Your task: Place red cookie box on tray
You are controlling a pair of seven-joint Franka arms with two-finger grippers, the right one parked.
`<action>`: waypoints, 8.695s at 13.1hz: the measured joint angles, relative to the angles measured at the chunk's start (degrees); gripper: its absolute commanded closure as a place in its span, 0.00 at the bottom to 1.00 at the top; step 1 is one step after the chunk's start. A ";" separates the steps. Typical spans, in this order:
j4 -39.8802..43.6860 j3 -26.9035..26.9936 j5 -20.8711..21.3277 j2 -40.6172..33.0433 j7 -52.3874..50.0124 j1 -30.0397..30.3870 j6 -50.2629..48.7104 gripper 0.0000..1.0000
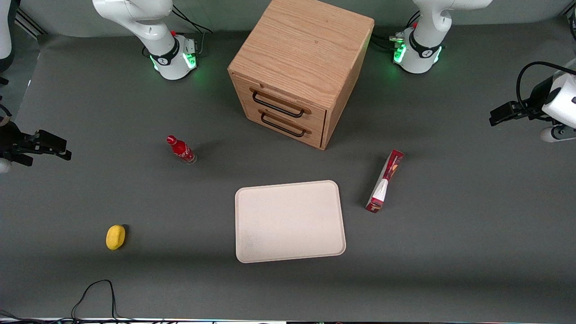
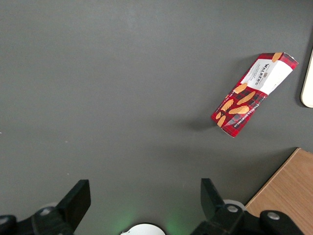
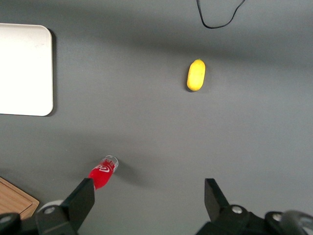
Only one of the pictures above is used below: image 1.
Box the aluminium frame rail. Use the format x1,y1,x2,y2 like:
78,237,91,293
15,8,48,37

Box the oak wooden drawer cabinet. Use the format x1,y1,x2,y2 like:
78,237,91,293
228,0,375,151

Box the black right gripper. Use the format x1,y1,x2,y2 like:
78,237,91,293
0,120,72,167

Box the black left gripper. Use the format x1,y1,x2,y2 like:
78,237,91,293
489,76,558,127

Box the red cola bottle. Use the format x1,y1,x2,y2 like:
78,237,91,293
166,135,198,165

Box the black arm base cables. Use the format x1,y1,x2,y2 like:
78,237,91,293
371,11,421,51
142,4,214,58

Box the black drawer handle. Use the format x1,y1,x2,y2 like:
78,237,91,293
250,88,311,119
259,110,312,137

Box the yellow lemon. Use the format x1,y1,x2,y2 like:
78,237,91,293
106,225,126,251

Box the beige rectangular tray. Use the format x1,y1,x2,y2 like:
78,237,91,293
234,180,347,264

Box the black right arm base cables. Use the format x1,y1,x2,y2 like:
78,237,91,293
142,4,214,58

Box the black looped table cable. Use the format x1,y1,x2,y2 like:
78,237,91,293
71,279,135,324

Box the black left arm base cables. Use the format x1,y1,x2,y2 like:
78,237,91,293
371,11,421,51

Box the red tartan cookie box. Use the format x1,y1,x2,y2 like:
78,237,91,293
365,149,405,214

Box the wooden drawer front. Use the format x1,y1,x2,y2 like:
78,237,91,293
243,101,324,148
235,76,327,126

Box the black left arm wrist cable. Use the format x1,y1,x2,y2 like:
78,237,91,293
516,61,576,109

